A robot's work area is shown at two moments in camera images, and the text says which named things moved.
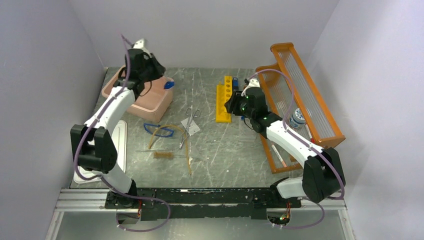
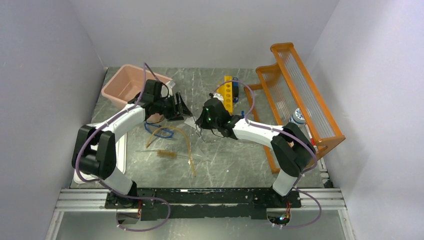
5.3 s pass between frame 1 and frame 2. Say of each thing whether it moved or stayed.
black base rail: stayed
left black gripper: moved
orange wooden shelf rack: stayed
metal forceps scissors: moved
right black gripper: moved
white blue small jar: stayed
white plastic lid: stayed
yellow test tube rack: stayed
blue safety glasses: stayed
